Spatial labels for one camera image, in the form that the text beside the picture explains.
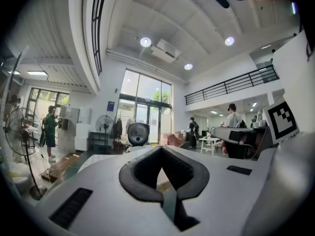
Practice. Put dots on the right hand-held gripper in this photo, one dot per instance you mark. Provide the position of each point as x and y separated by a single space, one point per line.
280 122

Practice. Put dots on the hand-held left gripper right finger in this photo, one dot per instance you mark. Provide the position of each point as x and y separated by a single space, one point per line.
221 193

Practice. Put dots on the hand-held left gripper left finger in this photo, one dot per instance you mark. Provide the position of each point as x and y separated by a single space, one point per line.
103 185

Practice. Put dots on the white table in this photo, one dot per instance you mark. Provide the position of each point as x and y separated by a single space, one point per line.
209 139

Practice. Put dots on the black shelf unit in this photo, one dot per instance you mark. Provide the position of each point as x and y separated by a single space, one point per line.
98 141

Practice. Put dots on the wooden floor board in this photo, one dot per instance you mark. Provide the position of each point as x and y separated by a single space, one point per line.
59 167

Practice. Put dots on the pink cloth over boxes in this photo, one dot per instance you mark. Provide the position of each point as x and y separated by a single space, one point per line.
172 139

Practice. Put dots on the clothes rack with garments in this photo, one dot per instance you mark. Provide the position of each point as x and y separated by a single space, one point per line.
118 129

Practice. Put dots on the black mezzanine railing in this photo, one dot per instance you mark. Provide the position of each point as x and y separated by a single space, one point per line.
249 80
98 63

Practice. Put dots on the white cabinet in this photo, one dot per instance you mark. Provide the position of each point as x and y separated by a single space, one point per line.
69 136

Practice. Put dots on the purple rice cooker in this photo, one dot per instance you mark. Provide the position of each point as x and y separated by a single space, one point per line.
137 134

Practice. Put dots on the round ceiling light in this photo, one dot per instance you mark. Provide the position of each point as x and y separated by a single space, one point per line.
229 41
188 66
145 42

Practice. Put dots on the white beanbag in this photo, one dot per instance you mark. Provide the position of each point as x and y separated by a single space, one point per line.
21 181

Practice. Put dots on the black-framed glass entrance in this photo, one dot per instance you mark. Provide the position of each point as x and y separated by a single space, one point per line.
147 87

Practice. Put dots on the white ceiling air conditioner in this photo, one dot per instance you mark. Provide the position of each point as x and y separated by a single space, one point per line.
165 50

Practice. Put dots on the black-framed side window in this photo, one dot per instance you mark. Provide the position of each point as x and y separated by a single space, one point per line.
44 102

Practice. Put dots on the rectangular ceiling panel light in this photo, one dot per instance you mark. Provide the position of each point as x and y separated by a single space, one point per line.
37 73

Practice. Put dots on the small black pedestal fan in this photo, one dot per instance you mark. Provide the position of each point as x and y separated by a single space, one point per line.
105 125

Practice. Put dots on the blue wall poster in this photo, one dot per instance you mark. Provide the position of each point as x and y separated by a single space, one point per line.
110 106

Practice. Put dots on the large black pedestal fan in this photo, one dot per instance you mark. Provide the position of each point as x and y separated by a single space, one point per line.
24 131

